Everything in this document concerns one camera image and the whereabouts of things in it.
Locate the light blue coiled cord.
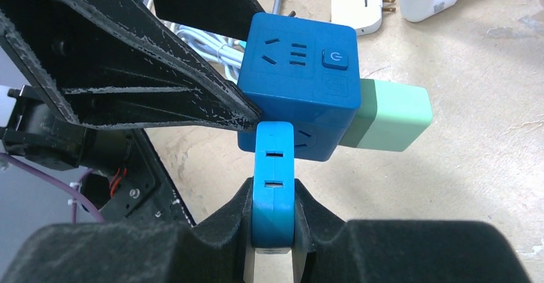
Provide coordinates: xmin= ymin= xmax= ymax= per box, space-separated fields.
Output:
xmin=169 ymin=24 xmax=248 ymax=84

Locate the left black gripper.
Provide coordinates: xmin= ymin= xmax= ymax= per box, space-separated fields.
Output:
xmin=1 ymin=0 xmax=261 ymax=226

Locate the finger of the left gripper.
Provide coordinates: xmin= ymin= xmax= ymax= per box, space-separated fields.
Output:
xmin=154 ymin=0 xmax=264 ymax=40

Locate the green plug adapter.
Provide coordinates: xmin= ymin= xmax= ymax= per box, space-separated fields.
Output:
xmin=339 ymin=78 xmax=433 ymax=152

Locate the light blue plug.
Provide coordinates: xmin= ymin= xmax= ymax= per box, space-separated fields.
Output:
xmin=251 ymin=121 xmax=295 ymax=254

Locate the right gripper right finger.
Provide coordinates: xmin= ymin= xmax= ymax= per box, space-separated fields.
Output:
xmin=293 ymin=181 xmax=530 ymax=282

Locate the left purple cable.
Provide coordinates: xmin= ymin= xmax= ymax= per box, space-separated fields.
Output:
xmin=0 ymin=151 xmax=106 ymax=225

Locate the blue cube socket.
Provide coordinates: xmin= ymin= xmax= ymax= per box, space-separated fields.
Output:
xmin=237 ymin=13 xmax=362 ymax=162

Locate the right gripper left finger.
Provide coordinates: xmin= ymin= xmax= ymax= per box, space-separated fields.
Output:
xmin=2 ymin=179 xmax=254 ymax=282

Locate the white plug adapter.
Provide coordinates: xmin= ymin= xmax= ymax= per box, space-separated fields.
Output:
xmin=330 ymin=0 xmax=396 ymax=36

